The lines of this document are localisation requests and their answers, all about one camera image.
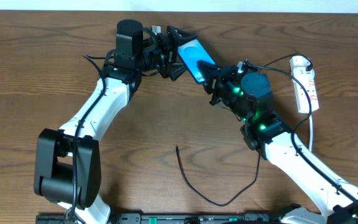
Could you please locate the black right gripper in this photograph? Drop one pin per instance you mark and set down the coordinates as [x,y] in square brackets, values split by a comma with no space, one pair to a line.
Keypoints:
[214,83]

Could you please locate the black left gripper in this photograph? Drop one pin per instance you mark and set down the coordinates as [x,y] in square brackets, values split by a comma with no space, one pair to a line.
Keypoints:
[169,53]

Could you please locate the blue Galaxy smartphone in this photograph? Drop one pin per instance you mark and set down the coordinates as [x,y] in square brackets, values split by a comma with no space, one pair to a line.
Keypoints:
[192,52]

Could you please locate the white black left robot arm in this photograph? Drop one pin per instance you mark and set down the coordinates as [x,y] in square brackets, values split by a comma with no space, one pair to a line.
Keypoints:
[67,162]

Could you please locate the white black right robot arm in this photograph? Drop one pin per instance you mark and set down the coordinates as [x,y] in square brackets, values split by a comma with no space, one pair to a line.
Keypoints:
[247,93]

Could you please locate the white power strip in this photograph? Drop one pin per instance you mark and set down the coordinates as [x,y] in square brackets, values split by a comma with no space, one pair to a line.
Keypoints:
[302,71]

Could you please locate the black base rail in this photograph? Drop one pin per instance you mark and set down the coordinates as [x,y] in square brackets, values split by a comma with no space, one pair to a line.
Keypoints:
[176,218]

